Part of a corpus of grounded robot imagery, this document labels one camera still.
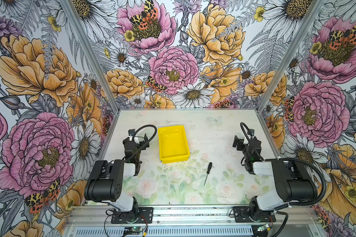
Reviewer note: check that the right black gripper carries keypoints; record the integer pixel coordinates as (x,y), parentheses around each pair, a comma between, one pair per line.
(244,144)

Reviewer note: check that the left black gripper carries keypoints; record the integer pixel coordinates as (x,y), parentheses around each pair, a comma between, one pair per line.
(131,140)

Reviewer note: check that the black handled screwdriver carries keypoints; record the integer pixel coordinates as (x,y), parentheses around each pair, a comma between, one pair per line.
(208,171)

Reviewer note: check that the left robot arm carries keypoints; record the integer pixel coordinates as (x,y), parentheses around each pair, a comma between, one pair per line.
(105,183)

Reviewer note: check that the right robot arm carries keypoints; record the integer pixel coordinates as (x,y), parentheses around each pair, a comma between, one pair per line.
(292,183)

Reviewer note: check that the yellow plastic bin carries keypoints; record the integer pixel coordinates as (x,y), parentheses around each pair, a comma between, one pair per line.
(173,144)

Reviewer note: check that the right green circuit board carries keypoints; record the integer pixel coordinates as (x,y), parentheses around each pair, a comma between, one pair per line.
(263,228)

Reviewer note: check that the green circuit board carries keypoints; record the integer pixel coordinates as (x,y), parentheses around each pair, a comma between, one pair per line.
(263,228)
(133,230)

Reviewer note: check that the left green circuit board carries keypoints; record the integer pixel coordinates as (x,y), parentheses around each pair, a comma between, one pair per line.
(133,230)

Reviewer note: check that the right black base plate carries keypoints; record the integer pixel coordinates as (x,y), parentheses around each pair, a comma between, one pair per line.
(243,214)

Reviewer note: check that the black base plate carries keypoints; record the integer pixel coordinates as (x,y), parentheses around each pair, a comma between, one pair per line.
(243,214)
(141,215)

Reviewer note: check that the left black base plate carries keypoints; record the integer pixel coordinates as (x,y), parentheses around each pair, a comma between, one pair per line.
(141,215)

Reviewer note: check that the aluminium front rail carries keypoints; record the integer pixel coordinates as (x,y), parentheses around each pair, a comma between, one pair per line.
(179,215)

